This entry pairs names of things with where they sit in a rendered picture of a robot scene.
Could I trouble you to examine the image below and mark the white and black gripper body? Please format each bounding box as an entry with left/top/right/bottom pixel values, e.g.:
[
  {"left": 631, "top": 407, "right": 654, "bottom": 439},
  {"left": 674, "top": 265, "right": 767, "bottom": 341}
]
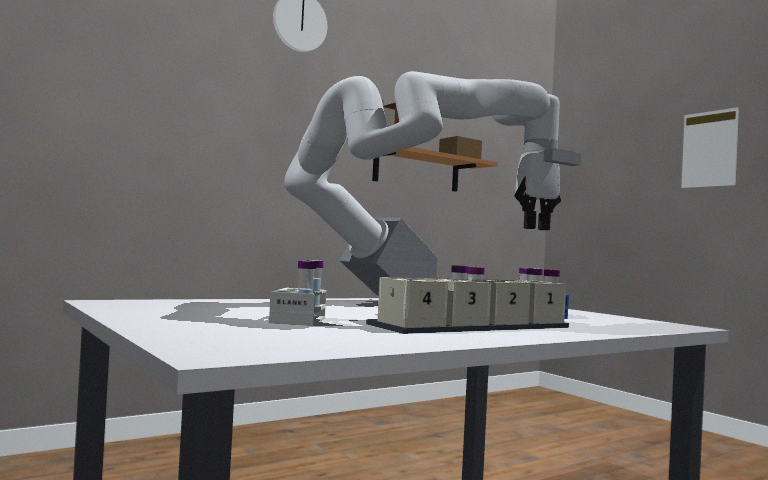
[{"left": 515, "top": 151, "right": 560, "bottom": 200}]

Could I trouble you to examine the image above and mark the grey tube rack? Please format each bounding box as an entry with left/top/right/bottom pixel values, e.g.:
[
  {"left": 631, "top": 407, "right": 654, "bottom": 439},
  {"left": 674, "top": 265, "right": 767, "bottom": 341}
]
[{"left": 269, "top": 288, "right": 326, "bottom": 326}]

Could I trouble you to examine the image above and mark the beige bucket adapter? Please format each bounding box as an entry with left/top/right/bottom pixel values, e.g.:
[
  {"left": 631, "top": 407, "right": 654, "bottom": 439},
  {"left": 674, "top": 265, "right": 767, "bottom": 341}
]
[
  {"left": 483, "top": 280, "right": 530, "bottom": 325},
  {"left": 504, "top": 280, "right": 566, "bottom": 324},
  {"left": 377, "top": 277, "right": 448, "bottom": 328},
  {"left": 425, "top": 278, "right": 491, "bottom": 326}
]

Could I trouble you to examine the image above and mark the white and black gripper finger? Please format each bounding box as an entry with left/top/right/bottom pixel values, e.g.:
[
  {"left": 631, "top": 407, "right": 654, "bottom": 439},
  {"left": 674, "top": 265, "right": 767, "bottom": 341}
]
[
  {"left": 538, "top": 196, "right": 561, "bottom": 230},
  {"left": 515, "top": 177, "right": 536, "bottom": 229}
]

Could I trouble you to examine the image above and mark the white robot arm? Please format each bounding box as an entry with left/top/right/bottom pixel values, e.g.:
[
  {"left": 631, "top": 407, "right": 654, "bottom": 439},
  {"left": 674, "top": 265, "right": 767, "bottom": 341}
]
[{"left": 285, "top": 72, "right": 581, "bottom": 258}]

